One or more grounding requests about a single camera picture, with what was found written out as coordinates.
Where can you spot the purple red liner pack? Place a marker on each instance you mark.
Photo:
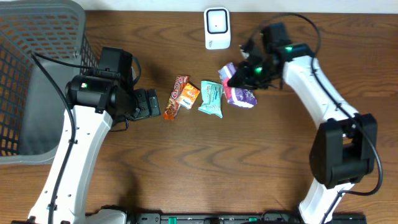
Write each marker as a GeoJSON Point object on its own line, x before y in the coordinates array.
{"type": "Point", "coordinates": [235, 96]}

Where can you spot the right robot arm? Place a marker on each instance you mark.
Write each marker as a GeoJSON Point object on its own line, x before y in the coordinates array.
{"type": "Point", "coordinates": [343, 151]}

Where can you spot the white barcode scanner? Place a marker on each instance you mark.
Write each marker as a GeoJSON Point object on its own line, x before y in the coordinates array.
{"type": "Point", "coordinates": [217, 28]}

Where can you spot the orange chocolate bar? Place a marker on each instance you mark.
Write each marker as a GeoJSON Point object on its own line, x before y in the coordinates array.
{"type": "Point", "coordinates": [173, 107]}

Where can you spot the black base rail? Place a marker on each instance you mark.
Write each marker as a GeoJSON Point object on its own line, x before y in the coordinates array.
{"type": "Point", "coordinates": [217, 218]}

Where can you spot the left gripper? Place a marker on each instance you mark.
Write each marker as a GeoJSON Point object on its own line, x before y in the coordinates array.
{"type": "Point", "coordinates": [149, 103]}

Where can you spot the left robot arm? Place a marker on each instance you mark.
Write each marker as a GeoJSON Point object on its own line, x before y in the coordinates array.
{"type": "Point", "coordinates": [94, 102]}

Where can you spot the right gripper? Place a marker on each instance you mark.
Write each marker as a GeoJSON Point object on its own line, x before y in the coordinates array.
{"type": "Point", "coordinates": [243, 76]}

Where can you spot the grey plastic basket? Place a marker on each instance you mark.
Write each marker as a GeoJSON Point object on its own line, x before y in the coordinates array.
{"type": "Point", "coordinates": [32, 113]}

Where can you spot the green toilet wipes pack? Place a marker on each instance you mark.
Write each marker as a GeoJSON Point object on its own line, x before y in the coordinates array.
{"type": "Point", "coordinates": [211, 94]}

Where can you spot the orange tissue pack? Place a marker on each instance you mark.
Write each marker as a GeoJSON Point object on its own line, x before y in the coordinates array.
{"type": "Point", "coordinates": [188, 96]}

